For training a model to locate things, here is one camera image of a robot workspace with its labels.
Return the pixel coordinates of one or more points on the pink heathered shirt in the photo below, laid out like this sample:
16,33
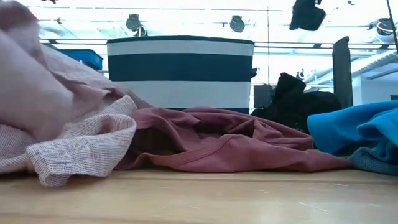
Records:
46,109

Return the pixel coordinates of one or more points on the dark equipment box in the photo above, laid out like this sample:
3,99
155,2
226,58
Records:
262,96

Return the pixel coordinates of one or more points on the navy white striped fabric bin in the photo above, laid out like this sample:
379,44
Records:
180,67

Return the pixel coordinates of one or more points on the maroon t-shirt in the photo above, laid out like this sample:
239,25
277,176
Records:
233,149

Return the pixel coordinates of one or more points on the blue plastic storage bin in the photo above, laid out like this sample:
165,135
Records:
82,57

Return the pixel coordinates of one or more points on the round dark ceiling fixture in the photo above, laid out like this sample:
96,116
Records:
385,27
237,23
133,22

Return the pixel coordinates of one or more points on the black upright panel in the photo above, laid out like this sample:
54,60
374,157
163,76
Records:
342,71

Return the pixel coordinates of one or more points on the plain black garment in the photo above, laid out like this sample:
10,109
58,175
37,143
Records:
295,105

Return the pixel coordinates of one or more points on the grey sock teal toe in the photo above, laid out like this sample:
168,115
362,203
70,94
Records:
373,163

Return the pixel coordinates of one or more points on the bright blue garment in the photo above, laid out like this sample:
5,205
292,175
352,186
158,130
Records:
357,127

